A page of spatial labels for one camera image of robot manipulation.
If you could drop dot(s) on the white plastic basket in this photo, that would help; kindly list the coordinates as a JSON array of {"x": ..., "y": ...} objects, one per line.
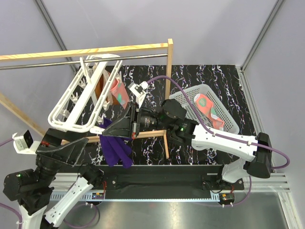
[{"x": 230, "y": 124}]

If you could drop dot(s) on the pink patterned sock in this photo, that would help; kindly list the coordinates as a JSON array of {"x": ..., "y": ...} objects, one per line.
[
  {"x": 206, "y": 106},
  {"x": 119, "y": 93}
]

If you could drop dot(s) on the purple sock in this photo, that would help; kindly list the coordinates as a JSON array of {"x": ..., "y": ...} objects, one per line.
[{"x": 115, "y": 150}]

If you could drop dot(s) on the black marbled mat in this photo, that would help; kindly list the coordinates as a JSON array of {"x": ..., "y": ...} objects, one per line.
[{"x": 222, "y": 79}]

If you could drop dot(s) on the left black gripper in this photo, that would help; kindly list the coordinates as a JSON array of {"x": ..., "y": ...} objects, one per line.
[{"x": 68, "y": 152}]

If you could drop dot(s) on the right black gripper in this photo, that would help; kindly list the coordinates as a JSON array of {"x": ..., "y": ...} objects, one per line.
[{"x": 127, "y": 124}]

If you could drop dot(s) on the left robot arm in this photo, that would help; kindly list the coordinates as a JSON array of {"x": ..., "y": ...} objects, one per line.
[{"x": 31, "y": 188}]

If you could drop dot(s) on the white plastic clip hanger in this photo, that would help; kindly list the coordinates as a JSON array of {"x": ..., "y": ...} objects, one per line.
[{"x": 69, "y": 108}]

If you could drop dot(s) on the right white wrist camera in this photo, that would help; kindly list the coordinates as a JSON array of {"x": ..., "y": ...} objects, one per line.
[{"x": 139, "y": 90}]

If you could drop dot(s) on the metal rack rod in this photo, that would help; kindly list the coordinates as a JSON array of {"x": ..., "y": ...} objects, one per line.
[{"x": 25, "y": 66}]

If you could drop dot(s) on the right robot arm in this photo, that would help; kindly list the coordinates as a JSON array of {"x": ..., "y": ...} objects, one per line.
[{"x": 254, "y": 155}]

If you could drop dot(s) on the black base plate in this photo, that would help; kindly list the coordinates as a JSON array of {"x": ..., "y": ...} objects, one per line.
[{"x": 159, "y": 183}]

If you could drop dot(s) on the orange sock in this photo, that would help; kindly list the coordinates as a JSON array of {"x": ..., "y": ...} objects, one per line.
[{"x": 101, "y": 84}]

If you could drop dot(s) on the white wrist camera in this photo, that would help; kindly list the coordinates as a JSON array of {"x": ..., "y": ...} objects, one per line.
[
  {"x": 139, "y": 90},
  {"x": 24, "y": 144}
]

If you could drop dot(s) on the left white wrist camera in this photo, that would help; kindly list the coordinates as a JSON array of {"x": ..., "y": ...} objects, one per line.
[{"x": 24, "y": 144}]

